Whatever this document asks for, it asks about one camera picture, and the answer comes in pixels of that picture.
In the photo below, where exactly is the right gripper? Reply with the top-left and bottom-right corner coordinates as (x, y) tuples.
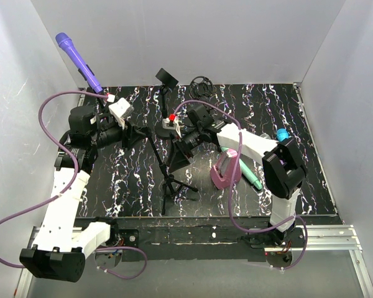
(166, 126), (204, 173)

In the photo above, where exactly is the black clamp arm green mic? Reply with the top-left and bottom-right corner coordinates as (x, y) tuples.
(138, 127), (198, 215)

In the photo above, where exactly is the black clamp arm purple mic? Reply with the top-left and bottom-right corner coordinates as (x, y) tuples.
(95, 91), (109, 118)

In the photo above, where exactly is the black round-base desk stand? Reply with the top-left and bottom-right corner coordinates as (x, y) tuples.
(155, 68), (178, 140)

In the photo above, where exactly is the green microphone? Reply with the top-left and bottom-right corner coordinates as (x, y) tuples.
(239, 158), (263, 191)

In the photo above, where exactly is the black tripod shock-mount stand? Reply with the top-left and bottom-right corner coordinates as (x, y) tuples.
(189, 76), (214, 102)

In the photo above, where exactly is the blue microphone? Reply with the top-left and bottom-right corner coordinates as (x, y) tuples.
(276, 128), (290, 142)

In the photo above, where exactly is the glitter purple microphone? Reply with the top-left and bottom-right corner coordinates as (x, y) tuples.
(260, 133), (271, 140)

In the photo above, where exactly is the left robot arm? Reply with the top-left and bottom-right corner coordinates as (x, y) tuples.
(19, 106), (147, 282)

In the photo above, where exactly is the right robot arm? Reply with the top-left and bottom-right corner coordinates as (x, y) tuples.
(167, 101), (308, 247)

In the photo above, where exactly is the pink phone dock stand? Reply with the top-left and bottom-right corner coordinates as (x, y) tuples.
(210, 147), (242, 190)

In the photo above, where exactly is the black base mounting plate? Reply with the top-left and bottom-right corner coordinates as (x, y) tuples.
(74, 215), (343, 264)

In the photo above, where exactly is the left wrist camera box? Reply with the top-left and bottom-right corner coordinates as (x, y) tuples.
(109, 97), (134, 130)

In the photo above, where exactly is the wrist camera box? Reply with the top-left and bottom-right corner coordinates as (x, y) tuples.
(162, 114), (181, 137)
(109, 97), (134, 130)

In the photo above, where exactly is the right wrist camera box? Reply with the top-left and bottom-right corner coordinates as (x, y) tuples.
(162, 114), (181, 137)

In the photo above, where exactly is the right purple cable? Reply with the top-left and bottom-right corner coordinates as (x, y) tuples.
(173, 99), (307, 270)

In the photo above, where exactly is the purple cable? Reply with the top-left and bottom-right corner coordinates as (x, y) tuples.
(173, 99), (307, 270)
(0, 91), (149, 279)

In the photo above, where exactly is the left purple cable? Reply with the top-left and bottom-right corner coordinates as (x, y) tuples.
(0, 91), (149, 279)

